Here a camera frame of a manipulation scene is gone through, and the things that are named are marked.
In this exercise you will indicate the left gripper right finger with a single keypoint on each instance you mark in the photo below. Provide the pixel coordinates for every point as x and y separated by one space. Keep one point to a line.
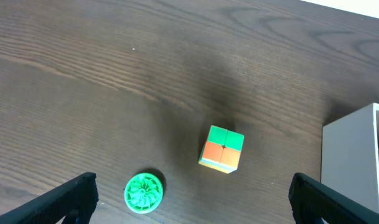
314 202

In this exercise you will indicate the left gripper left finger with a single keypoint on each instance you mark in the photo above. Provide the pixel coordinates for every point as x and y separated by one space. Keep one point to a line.
72 202

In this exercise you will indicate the green round disc toy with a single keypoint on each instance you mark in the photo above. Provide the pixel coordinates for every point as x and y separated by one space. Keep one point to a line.
143 193

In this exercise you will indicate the colourful puzzle cube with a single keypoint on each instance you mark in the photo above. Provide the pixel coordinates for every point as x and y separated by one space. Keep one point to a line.
222 150

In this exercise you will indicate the white cardboard box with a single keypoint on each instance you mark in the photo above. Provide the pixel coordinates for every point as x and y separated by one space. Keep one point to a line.
350 160

